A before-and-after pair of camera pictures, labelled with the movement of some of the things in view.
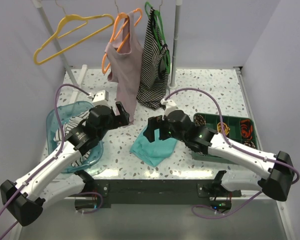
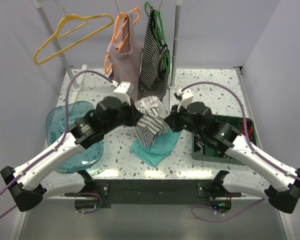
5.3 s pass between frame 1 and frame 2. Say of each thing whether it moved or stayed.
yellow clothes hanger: stayed
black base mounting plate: stayed
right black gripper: moved
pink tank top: stayed
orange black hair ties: stayed
